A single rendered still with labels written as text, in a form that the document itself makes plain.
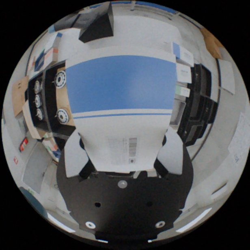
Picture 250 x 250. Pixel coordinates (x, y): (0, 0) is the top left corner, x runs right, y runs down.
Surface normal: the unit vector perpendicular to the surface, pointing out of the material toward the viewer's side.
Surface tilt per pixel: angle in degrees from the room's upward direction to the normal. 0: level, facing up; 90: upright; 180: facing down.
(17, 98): 80
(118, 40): 0
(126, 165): 0
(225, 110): 90
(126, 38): 0
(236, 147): 90
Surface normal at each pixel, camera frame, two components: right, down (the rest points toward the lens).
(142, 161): 0.04, 0.53
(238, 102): -1.00, 0.04
